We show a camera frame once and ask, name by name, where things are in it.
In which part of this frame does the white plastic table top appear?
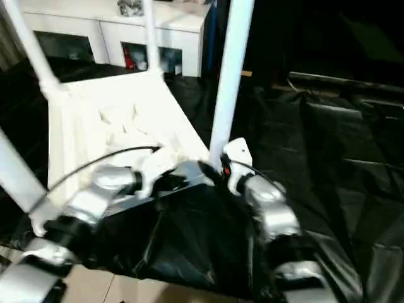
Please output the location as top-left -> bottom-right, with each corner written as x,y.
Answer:
30,71 -> 222,236

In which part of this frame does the black glossy mat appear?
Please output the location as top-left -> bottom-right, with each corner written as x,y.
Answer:
0,59 -> 404,303

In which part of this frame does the dark blue hanging cloth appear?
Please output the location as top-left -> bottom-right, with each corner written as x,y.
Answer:
201,0 -> 222,76

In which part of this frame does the long black bar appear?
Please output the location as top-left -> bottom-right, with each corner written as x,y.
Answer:
288,71 -> 404,95

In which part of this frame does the white cabinet with glass doors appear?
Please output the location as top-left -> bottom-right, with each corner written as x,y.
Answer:
18,0 -> 211,76

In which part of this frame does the grey curtain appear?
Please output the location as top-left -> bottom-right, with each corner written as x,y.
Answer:
0,6 -> 26,72

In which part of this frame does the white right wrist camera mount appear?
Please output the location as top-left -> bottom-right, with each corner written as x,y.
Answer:
223,137 -> 254,195

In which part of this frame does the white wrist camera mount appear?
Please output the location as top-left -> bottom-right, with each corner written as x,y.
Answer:
135,146 -> 177,198
223,137 -> 254,195

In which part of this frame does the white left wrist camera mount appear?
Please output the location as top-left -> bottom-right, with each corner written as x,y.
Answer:
135,146 -> 177,198

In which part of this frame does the black left wrist camera cable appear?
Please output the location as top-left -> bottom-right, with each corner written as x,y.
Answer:
28,144 -> 165,215

